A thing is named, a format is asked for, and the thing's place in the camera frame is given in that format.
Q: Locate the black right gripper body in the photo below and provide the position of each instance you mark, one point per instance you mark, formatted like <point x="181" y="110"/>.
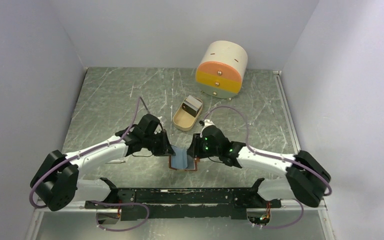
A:
<point x="206" y="150"/>

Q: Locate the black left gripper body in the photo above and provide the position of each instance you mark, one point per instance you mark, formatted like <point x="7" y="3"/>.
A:
<point x="155" y="143"/>

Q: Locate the brown leather card holder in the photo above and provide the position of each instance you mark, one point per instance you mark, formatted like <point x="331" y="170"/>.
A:
<point x="181" y="161"/>

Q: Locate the beige oval card tray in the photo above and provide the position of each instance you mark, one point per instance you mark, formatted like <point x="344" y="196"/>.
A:
<point x="184" y="121"/>

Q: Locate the stack of credit cards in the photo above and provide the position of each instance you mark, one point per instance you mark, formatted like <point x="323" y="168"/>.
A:
<point x="192" y="105"/>

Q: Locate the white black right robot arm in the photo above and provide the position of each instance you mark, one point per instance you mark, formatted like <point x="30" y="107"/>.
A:
<point x="299" y="176"/>

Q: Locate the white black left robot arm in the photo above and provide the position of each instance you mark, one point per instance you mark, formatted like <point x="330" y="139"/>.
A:
<point x="60" y="178"/>

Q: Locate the white pen on table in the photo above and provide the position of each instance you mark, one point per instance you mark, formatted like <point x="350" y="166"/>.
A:
<point x="116" y="162"/>

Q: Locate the round mini drawer cabinet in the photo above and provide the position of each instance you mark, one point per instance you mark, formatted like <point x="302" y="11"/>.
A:
<point x="221" y="71"/>

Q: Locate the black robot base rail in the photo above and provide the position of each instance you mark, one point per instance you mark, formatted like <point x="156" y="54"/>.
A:
<point x="176" y="203"/>

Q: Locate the aluminium frame rail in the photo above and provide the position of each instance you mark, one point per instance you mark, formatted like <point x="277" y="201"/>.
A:
<point x="326" y="223"/>

